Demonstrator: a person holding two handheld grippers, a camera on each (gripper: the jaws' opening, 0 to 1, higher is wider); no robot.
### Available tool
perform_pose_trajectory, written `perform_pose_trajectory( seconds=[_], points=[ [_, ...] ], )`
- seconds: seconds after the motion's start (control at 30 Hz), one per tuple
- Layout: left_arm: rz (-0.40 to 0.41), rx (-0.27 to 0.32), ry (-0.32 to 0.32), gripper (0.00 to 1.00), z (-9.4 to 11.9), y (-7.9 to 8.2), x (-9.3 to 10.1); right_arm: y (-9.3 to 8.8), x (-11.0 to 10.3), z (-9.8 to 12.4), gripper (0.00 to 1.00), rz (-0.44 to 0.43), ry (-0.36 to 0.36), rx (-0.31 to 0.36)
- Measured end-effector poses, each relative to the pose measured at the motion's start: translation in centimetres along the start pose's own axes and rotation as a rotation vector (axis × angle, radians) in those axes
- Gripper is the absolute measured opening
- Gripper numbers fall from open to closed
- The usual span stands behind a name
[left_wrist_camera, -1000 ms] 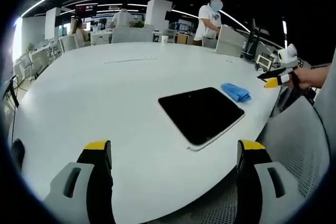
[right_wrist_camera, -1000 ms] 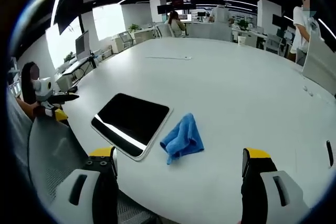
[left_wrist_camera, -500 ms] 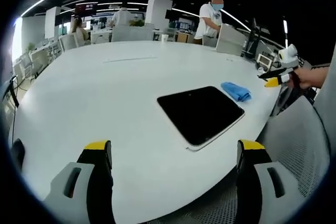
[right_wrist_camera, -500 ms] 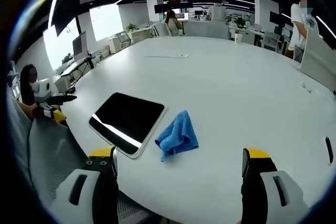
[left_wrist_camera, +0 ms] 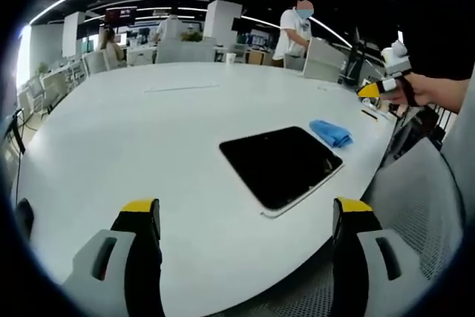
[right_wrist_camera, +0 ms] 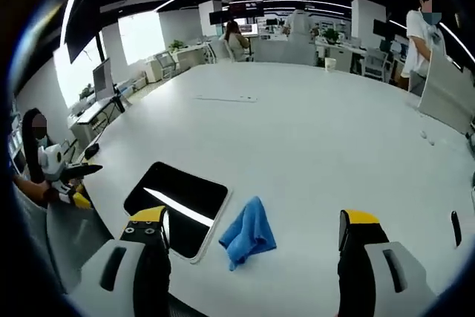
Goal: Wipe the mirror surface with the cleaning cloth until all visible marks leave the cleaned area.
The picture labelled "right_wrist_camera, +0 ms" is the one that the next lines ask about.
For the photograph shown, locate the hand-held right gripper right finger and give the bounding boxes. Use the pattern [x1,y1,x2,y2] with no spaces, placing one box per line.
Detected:
[336,209,439,317]

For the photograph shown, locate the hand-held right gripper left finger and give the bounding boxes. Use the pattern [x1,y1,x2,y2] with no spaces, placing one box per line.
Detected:
[68,205,172,317]

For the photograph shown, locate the black glass tablet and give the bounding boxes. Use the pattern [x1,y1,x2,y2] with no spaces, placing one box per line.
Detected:
[122,160,233,264]

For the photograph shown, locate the blue cleaning cloth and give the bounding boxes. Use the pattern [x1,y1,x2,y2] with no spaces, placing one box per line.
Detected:
[217,196,278,272]

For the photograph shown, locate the small white objects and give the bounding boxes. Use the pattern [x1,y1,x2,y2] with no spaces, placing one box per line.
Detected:
[419,130,438,146]

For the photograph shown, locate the black computer mouse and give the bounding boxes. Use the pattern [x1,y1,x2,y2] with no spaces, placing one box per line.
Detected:
[84,143,102,160]

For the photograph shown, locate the person's own head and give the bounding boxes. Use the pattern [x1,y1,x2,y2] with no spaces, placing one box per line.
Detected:
[21,108,51,184]

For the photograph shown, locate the white side desk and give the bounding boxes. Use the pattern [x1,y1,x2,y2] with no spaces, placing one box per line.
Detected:
[68,94,129,143]

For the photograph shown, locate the grey computer monitor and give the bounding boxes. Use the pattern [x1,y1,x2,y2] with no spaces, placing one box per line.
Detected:
[92,57,115,101]

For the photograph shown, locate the black marker pen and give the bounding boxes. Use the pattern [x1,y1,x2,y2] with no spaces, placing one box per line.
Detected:
[450,210,462,248]

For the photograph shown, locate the black hanging display screen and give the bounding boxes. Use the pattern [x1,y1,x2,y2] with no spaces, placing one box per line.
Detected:
[64,16,108,64]

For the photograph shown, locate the white mesh office chair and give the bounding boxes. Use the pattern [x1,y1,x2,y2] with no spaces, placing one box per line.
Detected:
[153,50,176,80]
[362,47,390,81]

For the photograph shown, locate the black overhead screens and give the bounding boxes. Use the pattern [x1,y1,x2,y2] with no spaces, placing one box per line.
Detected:
[209,0,265,25]

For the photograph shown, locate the white desk partition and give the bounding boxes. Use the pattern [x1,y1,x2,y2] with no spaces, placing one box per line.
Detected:
[251,39,318,67]

